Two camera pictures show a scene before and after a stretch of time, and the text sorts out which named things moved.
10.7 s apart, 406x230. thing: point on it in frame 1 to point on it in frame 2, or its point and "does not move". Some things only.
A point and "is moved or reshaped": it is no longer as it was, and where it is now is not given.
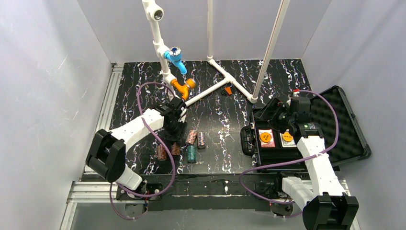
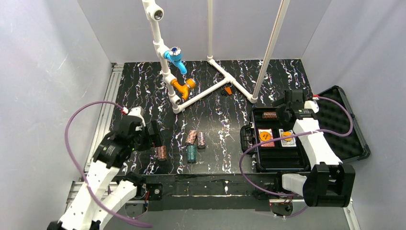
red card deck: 271,143 does not move
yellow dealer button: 287,137 does not move
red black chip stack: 175,149 is moved or reshaped
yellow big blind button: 265,137 does not move
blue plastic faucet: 174,55 does not move
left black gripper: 176,131 to 155,135
